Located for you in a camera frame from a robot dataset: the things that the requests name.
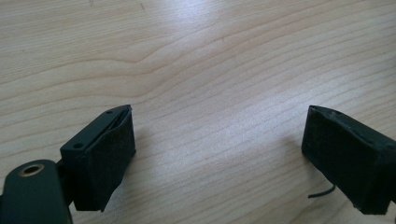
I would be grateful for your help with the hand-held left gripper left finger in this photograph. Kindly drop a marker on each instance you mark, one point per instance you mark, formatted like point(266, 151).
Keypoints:
point(99, 161)

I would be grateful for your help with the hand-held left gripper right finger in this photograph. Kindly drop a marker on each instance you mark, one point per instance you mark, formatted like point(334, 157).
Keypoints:
point(348, 158)

